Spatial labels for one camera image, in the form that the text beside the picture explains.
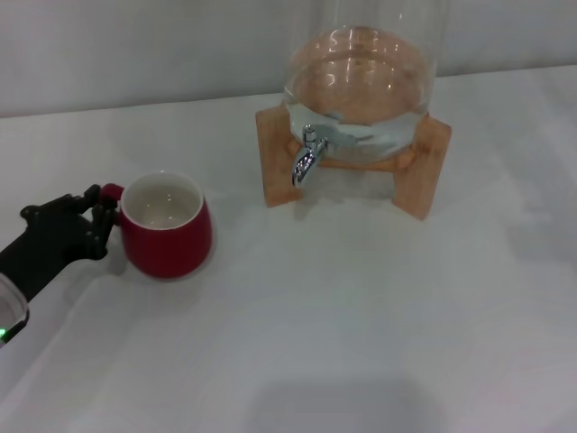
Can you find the chrome faucet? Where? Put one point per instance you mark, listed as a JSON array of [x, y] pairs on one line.
[[306, 158]]

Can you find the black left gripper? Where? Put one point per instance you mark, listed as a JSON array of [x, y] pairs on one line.
[[49, 234]]

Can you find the wooden dispenser stand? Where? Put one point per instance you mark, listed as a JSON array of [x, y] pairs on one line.
[[279, 180]]

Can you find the red ceramic cup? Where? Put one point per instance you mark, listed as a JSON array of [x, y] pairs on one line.
[[171, 252]]

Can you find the glass water dispenser jar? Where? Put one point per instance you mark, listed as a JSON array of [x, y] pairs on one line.
[[360, 67]]

